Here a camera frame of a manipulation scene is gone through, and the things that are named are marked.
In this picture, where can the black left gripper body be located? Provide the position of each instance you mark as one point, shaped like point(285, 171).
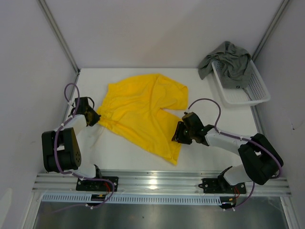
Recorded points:
point(94, 116)

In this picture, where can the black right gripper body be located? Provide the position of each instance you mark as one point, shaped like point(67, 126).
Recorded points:
point(189, 133)

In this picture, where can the yellow shorts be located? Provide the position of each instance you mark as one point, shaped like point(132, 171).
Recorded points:
point(137, 108)

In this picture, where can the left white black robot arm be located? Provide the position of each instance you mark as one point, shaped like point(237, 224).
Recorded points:
point(60, 148)

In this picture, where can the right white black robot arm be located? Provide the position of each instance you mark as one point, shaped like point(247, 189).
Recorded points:
point(260, 161)

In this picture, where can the grey shorts in basket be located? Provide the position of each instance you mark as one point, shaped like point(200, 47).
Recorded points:
point(236, 71)

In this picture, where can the white plastic basket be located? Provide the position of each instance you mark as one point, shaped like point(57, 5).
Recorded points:
point(255, 93)

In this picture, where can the aluminium mounting rail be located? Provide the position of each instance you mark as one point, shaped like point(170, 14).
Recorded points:
point(155, 183)

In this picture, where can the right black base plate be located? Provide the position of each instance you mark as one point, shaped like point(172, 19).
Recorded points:
point(214, 186)

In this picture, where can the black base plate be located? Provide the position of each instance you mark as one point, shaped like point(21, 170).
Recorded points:
point(214, 186)
point(88, 185)

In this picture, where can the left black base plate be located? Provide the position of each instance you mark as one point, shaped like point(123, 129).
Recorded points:
point(88, 185)

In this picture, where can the white slotted cable duct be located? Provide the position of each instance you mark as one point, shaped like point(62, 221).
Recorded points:
point(133, 199)

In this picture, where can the left aluminium frame post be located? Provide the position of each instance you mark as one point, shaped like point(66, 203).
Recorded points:
point(57, 33)

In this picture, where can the aluminium frame post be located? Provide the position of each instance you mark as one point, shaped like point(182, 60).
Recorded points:
point(57, 33)
point(283, 7)

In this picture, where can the right aluminium frame post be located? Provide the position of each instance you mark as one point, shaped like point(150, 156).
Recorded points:
point(283, 7)

